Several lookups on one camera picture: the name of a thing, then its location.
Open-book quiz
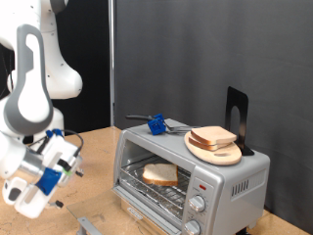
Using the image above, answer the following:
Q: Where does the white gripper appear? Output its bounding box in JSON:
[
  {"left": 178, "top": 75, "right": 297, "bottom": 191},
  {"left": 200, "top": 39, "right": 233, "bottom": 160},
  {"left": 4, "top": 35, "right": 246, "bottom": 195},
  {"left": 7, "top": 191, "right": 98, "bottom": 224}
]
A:
[{"left": 1, "top": 135, "right": 85, "bottom": 219}]

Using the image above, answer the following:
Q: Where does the glass oven door with handle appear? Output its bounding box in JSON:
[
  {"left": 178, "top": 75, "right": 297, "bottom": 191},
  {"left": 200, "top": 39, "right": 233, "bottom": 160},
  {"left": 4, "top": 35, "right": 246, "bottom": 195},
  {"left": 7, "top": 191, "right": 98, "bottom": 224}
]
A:
[{"left": 67, "top": 186, "right": 184, "bottom": 235}]

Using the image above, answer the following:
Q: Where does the white bread slice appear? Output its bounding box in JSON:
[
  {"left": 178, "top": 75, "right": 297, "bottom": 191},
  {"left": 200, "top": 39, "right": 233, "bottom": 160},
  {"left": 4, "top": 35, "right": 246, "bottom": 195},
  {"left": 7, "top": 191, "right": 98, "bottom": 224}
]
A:
[
  {"left": 188, "top": 136, "right": 230, "bottom": 152},
  {"left": 190, "top": 125, "right": 239, "bottom": 147},
  {"left": 142, "top": 163, "right": 180, "bottom": 187}
]

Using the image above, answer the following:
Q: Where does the metal spatula with blue block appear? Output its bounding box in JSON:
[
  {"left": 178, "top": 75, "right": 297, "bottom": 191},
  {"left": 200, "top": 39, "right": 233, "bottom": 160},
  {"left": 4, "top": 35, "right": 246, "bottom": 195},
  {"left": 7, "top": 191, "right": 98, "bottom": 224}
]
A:
[{"left": 125, "top": 113, "right": 201, "bottom": 136}]

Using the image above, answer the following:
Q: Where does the silver oven knob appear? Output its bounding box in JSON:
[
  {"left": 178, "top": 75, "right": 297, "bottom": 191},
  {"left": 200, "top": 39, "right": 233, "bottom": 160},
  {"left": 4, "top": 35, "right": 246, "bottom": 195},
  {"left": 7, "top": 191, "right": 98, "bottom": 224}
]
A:
[
  {"left": 188, "top": 194, "right": 206, "bottom": 213},
  {"left": 183, "top": 218, "right": 202, "bottom": 235}
]

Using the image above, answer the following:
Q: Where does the silver toaster oven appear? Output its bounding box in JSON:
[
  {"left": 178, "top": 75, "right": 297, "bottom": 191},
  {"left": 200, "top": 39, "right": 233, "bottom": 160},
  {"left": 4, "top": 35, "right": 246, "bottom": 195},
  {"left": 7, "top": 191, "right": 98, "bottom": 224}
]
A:
[{"left": 112, "top": 118, "right": 272, "bottom": 235}]

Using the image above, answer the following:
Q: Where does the metal stand pole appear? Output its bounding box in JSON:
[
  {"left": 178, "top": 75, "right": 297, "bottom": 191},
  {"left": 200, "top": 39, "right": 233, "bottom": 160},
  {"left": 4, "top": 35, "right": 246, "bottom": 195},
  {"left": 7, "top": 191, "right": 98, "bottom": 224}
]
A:
[{"left": 108, "top": 0, "right": 116, "bottom": 127}]

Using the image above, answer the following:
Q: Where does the round wooden board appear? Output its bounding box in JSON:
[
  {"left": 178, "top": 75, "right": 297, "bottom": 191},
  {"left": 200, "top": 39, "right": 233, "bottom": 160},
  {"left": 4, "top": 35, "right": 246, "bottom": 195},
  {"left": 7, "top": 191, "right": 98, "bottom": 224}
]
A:
[{"left": 184, "top": 130, "right": 243, "bottom": 166}]

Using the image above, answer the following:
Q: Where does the black metal bookend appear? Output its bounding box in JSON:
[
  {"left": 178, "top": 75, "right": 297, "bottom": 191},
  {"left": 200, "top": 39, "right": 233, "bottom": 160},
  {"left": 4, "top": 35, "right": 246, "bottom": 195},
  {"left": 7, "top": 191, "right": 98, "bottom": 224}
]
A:
[{"left": 225, "top": 86, "right": 255, "bottom": 157}]

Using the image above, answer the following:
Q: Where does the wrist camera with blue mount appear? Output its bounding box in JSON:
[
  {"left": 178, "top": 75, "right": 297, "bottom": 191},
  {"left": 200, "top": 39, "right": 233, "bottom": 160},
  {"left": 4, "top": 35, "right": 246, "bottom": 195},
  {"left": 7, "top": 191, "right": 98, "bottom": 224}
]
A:
[{"left": 35, "top": 158, "right": 74, "bottom": 197}]

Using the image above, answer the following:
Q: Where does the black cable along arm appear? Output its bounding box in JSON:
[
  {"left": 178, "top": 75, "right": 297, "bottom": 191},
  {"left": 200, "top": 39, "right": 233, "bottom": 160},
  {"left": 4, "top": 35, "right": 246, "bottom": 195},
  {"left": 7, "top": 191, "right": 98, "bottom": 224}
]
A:
[{"left": 28, "top": 128, "right": 85, "bottom": 159}]

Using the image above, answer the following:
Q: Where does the blue cable clip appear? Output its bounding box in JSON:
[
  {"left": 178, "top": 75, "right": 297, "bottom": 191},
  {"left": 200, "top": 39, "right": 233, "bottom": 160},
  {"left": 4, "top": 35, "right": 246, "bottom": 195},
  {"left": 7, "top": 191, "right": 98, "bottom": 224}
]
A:
[{"left": 44, "top": 128, "right": 66, "bottom": 139}]

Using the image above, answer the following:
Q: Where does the wire oven rack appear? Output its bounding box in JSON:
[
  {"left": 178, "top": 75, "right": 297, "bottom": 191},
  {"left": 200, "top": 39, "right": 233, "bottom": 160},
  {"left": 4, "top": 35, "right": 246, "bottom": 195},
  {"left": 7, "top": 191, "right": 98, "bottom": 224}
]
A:
[{"left": 120, "top": 156, "right": 192, "bottom": 220}]

